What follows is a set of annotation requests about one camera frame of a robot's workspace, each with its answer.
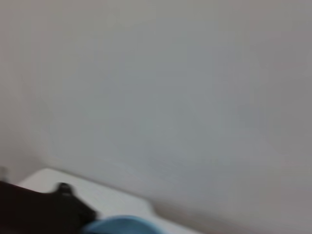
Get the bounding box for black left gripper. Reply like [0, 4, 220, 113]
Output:
[0, 180, 98, 234]

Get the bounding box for blue bowl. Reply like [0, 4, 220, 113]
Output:
[82, 215, 173, 234]

